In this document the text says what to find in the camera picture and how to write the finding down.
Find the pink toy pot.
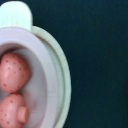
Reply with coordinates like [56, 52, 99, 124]
[0, 1, 61, 128]

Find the red toy strawberry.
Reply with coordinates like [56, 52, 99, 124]
[0, 53, 31, 93]
[0, 93, 29, 128]

